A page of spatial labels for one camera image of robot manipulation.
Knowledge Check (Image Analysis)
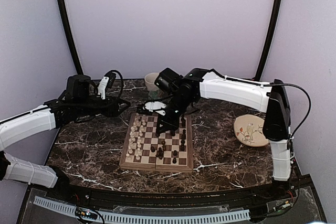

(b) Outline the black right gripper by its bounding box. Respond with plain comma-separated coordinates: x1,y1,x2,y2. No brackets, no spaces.
156,93,193,134

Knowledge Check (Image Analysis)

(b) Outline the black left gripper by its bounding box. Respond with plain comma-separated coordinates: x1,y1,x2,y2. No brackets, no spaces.
75,93,130,118

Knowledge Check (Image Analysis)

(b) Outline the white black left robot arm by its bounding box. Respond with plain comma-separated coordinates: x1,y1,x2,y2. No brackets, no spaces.
1,95,130,201

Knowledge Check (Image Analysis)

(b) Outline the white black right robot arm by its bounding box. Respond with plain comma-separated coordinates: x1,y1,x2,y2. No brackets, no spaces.
155,68,295,200

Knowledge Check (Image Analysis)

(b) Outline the white chess pieces row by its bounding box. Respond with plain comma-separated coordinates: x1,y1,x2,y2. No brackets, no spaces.
125,113,148,162

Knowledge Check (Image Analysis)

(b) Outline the wooden chess board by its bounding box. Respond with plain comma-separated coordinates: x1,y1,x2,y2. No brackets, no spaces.
119,113,194,173

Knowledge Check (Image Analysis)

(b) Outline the ceramic coral pattern mug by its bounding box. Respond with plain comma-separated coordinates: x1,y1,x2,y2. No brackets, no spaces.
144,72,162,99

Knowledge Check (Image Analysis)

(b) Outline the ceramic bird pattern plate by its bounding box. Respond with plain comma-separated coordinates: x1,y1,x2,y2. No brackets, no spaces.
234,114,269,147

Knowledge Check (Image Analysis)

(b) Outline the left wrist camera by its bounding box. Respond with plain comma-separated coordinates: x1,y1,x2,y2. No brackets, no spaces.
66,74,91,99

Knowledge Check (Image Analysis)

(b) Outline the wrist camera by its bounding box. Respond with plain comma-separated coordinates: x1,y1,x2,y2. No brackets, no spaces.
154,68,183,93
66,74,91,99

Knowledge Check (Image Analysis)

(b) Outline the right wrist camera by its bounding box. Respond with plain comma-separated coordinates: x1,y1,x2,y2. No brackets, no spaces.
154,68,183,93

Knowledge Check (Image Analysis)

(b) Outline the black front rail base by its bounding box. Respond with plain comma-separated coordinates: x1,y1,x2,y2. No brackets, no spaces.
22,168,317,208

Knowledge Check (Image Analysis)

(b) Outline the white slotted cable duct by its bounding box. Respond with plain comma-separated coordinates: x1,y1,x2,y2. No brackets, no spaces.
33,196,250,223

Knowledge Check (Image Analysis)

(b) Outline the black corner frame post right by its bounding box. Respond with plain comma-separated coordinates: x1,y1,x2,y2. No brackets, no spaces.
254,0,281,81

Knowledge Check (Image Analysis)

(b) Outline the black corner frame post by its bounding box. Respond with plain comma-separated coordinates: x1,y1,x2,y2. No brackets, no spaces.
57,0,83,74
254,0,281,81

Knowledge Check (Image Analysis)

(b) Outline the black corner frame post left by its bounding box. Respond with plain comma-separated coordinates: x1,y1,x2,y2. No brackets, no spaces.
57,0,83,74

